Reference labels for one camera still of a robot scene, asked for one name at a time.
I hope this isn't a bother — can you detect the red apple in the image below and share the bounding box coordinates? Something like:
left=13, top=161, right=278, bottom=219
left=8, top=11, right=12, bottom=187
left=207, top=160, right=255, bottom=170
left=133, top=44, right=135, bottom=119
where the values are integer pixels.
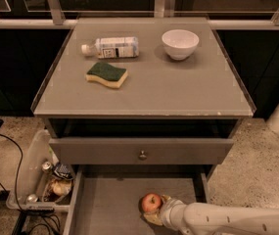
left=141, top=193, right=163, bottom=212

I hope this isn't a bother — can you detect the white ceramic bowl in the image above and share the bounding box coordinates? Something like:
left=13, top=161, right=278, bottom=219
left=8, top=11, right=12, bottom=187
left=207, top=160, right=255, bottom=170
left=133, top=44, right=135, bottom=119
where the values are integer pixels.
left=162, top=29, right=200, bottom=61

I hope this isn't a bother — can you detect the green yellow sponge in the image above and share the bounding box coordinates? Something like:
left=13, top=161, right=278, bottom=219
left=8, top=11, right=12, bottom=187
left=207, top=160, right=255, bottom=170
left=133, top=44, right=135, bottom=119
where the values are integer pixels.
left=86, top=63, right=128, bottom=89

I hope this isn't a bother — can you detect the open grey middle drawer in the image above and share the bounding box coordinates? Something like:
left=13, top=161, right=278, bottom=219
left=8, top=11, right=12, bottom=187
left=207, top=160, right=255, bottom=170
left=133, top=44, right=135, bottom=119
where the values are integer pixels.
left=63, top=165, right=209, bottom=235

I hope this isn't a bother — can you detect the black cable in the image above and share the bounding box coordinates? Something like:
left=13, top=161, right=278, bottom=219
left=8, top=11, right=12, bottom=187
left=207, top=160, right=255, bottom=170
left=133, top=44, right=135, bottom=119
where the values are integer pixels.
left=0, top=128, right=62, bottom=235

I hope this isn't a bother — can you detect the grey top drawer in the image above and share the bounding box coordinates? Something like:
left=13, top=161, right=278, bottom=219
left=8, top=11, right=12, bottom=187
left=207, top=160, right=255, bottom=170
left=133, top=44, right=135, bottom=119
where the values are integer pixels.
left=49, top=137, right=234, bottom=165

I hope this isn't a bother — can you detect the clear plastic storage bin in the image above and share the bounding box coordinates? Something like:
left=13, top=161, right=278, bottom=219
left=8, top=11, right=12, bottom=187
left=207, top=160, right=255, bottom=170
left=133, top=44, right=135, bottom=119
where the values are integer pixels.
left=6, top=130, right=70, bottom=212

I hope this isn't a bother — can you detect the grey drawer cabinet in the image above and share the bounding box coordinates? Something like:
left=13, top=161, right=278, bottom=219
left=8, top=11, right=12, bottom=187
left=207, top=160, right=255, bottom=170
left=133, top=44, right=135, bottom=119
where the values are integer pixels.
left=30, top=16, right=256, bottom=235

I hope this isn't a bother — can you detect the metal railing frame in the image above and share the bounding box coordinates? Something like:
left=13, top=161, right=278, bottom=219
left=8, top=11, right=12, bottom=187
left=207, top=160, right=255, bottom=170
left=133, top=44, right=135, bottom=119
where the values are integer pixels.
left=0, top=0, right=279, bottom=28

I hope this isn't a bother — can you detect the silver can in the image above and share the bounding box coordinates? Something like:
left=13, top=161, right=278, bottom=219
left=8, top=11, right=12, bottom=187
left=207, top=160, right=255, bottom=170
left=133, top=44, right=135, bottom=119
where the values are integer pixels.
left=41, top=161, right=53, bottom=173

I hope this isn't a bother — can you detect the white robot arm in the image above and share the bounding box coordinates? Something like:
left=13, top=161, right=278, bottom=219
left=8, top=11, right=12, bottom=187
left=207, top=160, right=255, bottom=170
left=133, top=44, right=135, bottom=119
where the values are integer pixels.
left=141, top=193, right=279, bottom=235

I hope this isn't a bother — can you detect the crumpled snack bag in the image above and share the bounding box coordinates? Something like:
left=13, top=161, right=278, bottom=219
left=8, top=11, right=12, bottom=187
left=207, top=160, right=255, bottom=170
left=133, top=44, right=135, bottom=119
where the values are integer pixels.
left=42, top=163, right=73, bottom=203

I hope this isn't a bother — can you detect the round metal drawer knob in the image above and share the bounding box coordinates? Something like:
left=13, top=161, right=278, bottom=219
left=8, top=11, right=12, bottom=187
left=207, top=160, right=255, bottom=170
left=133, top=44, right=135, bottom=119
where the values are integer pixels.
left=138, top=151, right=147, bottom=161

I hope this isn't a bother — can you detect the clear plastic bottle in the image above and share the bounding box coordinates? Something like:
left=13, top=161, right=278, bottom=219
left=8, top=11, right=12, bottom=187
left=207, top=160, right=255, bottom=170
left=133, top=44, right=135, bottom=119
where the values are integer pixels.
left=81, top=36, right=139, bottom=59

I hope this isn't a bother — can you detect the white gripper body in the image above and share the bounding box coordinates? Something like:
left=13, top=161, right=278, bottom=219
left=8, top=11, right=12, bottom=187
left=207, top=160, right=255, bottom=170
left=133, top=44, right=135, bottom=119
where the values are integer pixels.
left=160, top=199, right=187, bottom=231

